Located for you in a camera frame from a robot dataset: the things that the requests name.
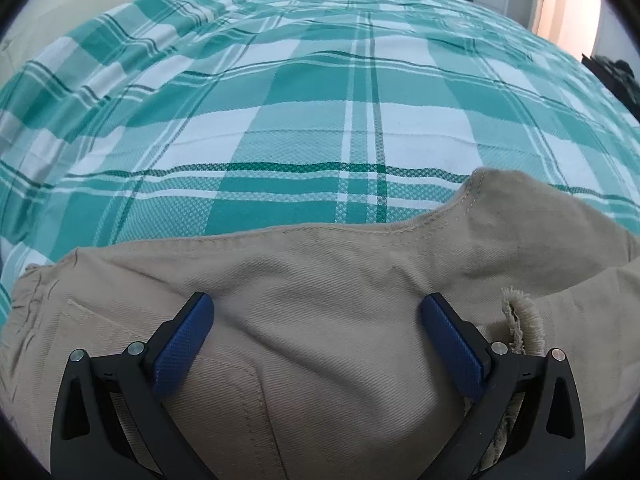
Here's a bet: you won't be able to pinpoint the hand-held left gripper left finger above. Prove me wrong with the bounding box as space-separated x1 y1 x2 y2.
50 291 221 480

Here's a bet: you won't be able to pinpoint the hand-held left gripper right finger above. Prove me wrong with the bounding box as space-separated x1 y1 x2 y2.
420 293 587 480

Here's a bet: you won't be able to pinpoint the beige pants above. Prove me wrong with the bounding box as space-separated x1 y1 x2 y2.
0 167 640 480

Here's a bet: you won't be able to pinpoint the bed with green plaid sheet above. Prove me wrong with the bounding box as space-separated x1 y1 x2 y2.
0 0 640 326

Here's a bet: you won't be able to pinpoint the pile of clothes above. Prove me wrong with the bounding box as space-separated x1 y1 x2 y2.
581 54 640 123

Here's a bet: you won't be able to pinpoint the cream padded headboard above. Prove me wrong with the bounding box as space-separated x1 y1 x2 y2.
0 0 213 83

